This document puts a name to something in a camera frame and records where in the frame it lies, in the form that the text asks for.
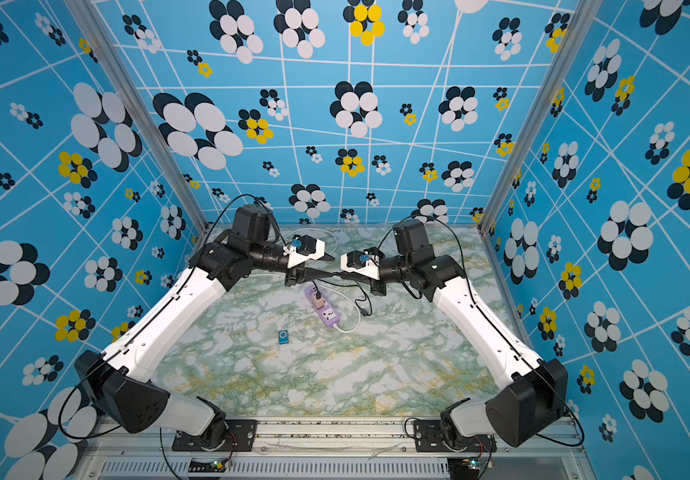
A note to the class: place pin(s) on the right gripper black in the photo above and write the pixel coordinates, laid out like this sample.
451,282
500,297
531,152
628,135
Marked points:
378,288

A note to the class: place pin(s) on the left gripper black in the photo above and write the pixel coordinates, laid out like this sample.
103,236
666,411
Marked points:
300,274

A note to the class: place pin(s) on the purple power strip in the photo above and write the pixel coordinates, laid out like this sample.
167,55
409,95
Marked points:
326,313

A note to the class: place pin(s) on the pink usb charger cube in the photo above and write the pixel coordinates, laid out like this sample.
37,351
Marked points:
317,297

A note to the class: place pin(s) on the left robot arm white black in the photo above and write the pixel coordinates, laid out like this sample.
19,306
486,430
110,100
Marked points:
118,380

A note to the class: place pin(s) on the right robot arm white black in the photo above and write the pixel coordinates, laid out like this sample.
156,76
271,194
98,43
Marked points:
532,391

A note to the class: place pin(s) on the blue mp3 player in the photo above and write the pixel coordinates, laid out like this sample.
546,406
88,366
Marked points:
284,336

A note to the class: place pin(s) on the left green circuit board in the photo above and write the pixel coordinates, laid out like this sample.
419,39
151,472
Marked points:
208,467

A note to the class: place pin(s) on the green circuit board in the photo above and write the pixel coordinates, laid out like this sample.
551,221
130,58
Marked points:
208,467
463,469

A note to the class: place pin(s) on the right green circuit board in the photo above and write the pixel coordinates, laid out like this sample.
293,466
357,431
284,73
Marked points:
463,469

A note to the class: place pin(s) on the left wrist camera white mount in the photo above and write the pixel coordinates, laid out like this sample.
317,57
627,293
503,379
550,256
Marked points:
302,248

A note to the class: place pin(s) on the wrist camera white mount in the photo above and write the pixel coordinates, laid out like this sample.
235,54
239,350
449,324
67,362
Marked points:
302,248
361,261

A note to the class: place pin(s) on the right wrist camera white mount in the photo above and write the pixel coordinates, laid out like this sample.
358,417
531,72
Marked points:
361,261

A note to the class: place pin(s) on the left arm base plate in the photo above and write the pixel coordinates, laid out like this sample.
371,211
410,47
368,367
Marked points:
236,435

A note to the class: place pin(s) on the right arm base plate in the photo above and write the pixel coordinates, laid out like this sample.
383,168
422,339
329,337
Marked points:
438,436

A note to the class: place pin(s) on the aluminium front rail frame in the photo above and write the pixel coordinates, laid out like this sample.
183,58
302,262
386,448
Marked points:
332,448

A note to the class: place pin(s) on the left aluminium corner post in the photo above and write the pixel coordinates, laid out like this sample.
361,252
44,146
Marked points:
89,23

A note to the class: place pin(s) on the aluminium corner post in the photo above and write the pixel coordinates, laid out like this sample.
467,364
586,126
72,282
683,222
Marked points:
89,23
582,21

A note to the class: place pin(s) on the right aluminium corner post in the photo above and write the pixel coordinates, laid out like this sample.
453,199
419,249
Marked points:
582,21

